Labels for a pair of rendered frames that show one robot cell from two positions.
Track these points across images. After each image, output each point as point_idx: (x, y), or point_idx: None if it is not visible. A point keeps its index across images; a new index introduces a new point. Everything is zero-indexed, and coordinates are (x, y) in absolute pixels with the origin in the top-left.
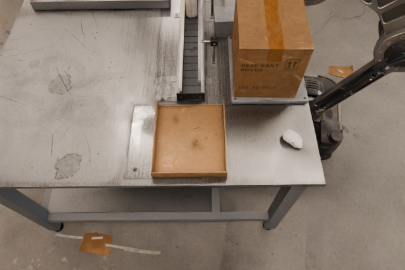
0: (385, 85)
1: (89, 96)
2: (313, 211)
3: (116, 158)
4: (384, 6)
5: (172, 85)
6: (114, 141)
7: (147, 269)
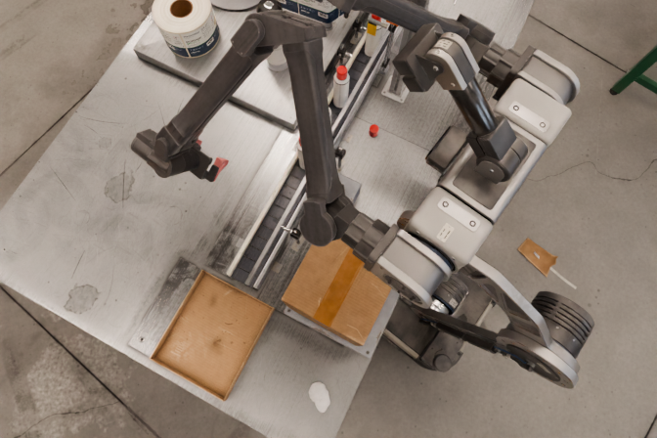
0: (586, 306)
1: (141, 220)
2: (377, 417)
3: (130, 316)
4: (512, 313)
5: (235, 251)
6: (139, 293)
7: (168, 379)
